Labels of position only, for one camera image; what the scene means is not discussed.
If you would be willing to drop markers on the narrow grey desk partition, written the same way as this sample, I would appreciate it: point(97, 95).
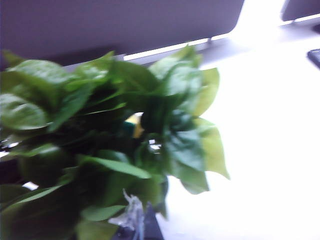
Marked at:
point(300, 8)

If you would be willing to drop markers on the clear crumpled plastic piece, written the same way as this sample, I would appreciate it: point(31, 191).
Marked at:
point(132, 215)

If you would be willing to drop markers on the green plant in white pot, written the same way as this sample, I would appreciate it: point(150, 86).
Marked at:
point(100, 125)

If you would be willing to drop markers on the wide grey desk partition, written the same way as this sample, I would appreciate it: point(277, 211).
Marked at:
point(100, 25)

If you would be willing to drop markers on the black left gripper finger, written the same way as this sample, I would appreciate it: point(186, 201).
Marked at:
point(152, 225)

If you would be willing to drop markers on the black flat device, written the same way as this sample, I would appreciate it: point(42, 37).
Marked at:
point(315, 58)

